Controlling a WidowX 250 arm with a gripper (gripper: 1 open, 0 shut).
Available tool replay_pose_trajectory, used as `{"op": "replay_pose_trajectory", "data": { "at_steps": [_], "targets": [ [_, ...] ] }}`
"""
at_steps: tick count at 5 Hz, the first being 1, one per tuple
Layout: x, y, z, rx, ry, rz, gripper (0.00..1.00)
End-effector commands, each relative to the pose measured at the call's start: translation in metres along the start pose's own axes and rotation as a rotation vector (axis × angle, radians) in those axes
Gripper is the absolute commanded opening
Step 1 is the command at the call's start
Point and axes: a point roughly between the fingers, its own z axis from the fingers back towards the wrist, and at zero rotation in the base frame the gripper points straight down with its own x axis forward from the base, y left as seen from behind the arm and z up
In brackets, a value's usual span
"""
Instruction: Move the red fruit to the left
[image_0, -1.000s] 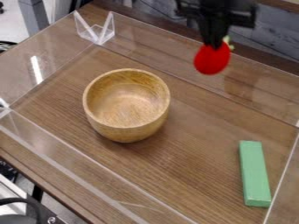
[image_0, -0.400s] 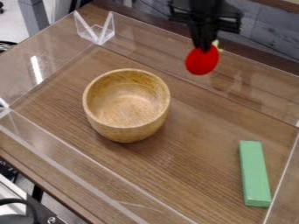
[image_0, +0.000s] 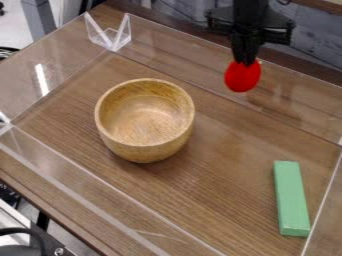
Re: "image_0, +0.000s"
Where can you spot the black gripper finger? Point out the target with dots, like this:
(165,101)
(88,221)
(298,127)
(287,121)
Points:
(244,45)

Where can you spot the red plush strawberry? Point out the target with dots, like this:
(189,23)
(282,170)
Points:
(240,77)

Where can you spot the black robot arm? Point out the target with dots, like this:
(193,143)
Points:
(248,14)

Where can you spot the light wooden bowl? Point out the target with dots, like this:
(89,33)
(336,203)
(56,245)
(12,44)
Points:
(144,119)

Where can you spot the green rectangular block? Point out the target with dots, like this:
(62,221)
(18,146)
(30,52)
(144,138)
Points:
(292,213)

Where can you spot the black clamp with bolt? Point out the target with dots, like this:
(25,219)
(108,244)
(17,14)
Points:
(54,248)

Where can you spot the clear acrylic corner bracket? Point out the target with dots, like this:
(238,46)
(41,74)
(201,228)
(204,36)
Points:
(108,38)

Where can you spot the clear acrylic enclosure walls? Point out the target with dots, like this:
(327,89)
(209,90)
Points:
(204,202)

